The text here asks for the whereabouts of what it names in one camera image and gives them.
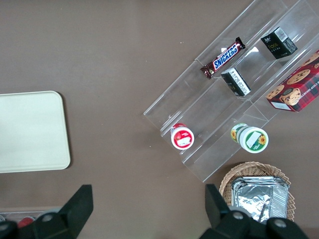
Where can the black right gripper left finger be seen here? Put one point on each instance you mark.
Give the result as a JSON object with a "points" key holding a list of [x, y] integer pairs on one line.
{"points": [[72, 214]]}

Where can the clear acrylic bottle rack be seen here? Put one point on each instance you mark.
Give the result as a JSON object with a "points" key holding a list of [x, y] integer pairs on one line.
{"points": [[49, 213]]}

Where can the small black carton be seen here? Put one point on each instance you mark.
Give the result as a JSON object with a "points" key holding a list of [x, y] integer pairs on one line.
{"points": [[235, 82], [277, 43]]}

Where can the red white lidded cup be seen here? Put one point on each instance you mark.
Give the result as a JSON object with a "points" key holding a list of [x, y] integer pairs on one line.
{"points": [[182, 138]]}

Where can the clear acrylic stepped shelf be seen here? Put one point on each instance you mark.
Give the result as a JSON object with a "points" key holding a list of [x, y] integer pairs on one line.
{"points": [[199, 109]]}

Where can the green white lidded cup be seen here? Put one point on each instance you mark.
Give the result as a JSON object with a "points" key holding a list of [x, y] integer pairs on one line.
{"points": [[253, 139]]}

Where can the beige rectangular tray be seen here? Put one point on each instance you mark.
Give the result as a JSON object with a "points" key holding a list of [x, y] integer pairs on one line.
{"points": [[30, 132]]}

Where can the light tan wicker basket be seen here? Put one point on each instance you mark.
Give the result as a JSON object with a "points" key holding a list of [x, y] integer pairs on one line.
{"points": [[229, 176]]}

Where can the red cola bottle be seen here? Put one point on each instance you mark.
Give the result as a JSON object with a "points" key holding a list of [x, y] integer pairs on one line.
{"points": [[25, 221]]}

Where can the red tartan cookie box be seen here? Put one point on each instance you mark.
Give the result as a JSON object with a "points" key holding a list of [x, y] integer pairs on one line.
{"points": [[296, 89]]}

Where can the stacked aluminium foil containers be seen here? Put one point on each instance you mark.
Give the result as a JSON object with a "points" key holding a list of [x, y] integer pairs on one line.
{"points": [[259, 196]]}

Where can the Snickers chocolate bar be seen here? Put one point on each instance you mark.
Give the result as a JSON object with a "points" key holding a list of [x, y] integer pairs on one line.
{"points": [[223, 58]]}

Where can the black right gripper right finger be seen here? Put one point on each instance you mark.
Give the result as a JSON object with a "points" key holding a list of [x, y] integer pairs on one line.
{"points": [[221, 221]]}

